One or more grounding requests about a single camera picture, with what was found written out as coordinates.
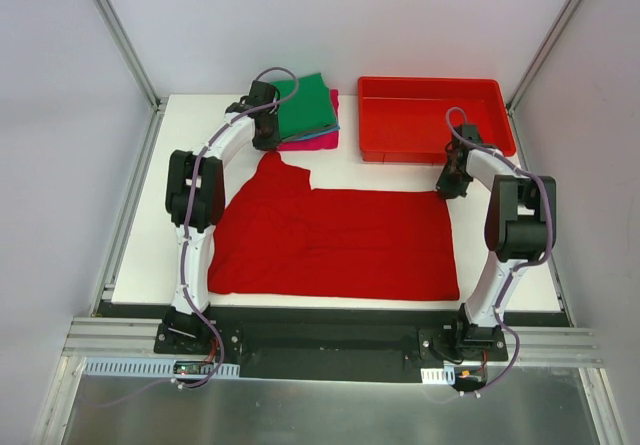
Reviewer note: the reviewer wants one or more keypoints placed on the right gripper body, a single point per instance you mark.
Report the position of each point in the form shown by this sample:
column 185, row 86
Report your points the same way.
column 451, row 180

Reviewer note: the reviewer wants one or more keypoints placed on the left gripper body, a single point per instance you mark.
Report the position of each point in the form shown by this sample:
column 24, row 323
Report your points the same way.
column 267, row 135

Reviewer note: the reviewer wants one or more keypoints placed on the red t-shirt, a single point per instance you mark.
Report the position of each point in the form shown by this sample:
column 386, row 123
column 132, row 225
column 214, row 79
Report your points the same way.
column 281, row 236

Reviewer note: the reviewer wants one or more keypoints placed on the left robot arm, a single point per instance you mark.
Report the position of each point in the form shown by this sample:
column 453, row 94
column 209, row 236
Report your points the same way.
column 195, row 200

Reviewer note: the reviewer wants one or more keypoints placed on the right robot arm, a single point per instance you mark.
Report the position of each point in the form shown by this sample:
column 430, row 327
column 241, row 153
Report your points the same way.
column 519, row 233

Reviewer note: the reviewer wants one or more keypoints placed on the green folded t-shirt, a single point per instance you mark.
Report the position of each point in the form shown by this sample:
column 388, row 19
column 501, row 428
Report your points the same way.
column 309, row 112

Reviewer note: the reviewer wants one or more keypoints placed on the pink folded t-shirt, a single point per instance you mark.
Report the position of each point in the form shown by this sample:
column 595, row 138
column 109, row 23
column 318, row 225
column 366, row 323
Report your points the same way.
column 328, row 140

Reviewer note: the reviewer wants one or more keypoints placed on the red plastic bin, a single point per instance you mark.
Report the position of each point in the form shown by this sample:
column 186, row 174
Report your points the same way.
column 403, row 119

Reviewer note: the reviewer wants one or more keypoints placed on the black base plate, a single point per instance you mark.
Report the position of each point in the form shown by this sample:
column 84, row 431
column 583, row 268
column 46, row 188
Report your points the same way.
column 377, row 366

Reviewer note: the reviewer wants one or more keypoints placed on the right white cable duct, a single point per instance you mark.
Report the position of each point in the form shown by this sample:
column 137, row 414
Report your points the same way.
column 438, row 376

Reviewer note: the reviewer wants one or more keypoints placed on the white cable duct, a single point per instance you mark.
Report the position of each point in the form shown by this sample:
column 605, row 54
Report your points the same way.
column 158, row 368
column 438, row 376

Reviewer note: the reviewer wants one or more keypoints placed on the left aluminium frame post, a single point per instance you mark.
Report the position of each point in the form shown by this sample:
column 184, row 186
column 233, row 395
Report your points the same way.
column 128, row 53

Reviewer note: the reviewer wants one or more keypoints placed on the aluminium frame post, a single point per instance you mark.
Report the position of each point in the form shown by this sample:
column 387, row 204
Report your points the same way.
column 553, row 35
column 128, row 53

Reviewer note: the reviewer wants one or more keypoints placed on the right aluminium frame post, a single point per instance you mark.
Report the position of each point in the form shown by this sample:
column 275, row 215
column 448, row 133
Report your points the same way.
column 553, row 35

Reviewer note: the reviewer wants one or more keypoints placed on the aluminium front rail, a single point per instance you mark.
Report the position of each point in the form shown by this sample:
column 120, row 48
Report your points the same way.
column 127, row 337

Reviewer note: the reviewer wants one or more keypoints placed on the left white cable duct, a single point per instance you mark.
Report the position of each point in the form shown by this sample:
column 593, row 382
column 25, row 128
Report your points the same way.
column 158, row 368

